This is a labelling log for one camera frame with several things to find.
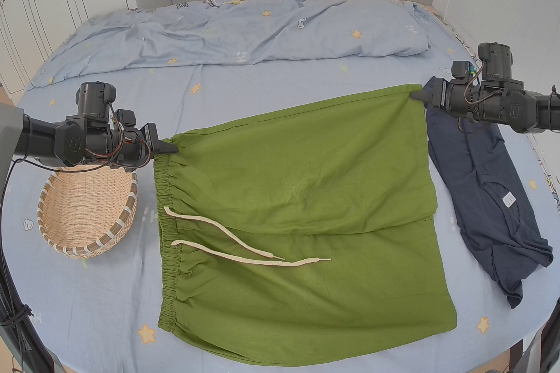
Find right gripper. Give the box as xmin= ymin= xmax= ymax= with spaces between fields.
xmin=431 ymin=78 xmax=504 ymax=123

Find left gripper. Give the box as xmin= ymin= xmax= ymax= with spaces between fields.
xmin=87 ymin=123 xmax=159 ymax=169

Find green shorts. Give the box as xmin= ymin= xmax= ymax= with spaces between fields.
xmin=153 ymin=84 xmax=458 ymax=367

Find round woven basket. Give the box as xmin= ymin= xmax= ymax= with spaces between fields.
xmin=37 ymin=168 xmax=140 ymax=260

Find bed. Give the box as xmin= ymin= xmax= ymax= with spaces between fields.
xmin=0 ymin=0 xmax=560 ymax=373

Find dark blue T-shirt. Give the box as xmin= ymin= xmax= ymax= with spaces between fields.
xmin=426 ymin=76 xmax=554 ymax=308

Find pale blue quilt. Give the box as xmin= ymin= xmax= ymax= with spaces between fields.
xmin=25 ymin=0 xmax=431 ymax=91

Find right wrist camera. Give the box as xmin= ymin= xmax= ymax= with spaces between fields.
xmin=451 ymin=61 xmax=477 ymax=85

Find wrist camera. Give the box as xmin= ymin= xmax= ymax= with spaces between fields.
xmin=451 ymin=61 xmax=477 ymax=85
xmin=115 ymin=110 xmax=141 ymax=140

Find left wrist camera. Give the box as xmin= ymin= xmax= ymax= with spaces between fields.
xmin=115 ymin=110 xmax=141 ymax=140

